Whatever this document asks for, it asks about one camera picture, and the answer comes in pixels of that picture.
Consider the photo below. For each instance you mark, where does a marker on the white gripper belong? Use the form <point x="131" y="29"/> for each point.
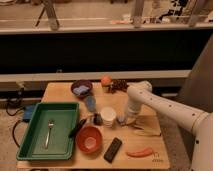
<point x="130" y="118"/>

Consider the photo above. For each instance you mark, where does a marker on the silver fork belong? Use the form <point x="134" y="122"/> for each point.
<point x="50" y="126"/>

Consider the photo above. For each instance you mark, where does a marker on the black remote control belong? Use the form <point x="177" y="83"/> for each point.
<point x="112" y="150"/>

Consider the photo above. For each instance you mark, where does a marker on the orange bowl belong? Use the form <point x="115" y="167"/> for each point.
<point x="89" y="139"/>

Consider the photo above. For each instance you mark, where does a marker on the purple bowl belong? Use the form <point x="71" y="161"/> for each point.
<point x="80" y="83"/>

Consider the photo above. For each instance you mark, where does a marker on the small dark can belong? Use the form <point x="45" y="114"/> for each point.
<point x="97" y="119"/>

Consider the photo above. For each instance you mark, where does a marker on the blue plastic cup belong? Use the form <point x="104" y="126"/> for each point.
<point x="90" y="103"/>

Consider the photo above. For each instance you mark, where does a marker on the white paper cup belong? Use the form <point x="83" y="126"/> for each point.
<point x="108" y="116"/>

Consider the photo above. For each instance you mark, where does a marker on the green plastic tray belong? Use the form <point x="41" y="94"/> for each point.
<point x="60" y="147"/>

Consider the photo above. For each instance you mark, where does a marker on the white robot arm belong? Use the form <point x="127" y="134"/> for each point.
<point x="196" y="121"/>

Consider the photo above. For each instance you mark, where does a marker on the orange fruit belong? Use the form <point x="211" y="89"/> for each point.
<point x="106" y="80"/>

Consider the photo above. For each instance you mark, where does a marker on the dark grapes bunch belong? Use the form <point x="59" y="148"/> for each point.
<point x="118" y="85"/>

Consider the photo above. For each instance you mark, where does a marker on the blue power box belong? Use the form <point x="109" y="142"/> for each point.
<point x="28" y="111"/>

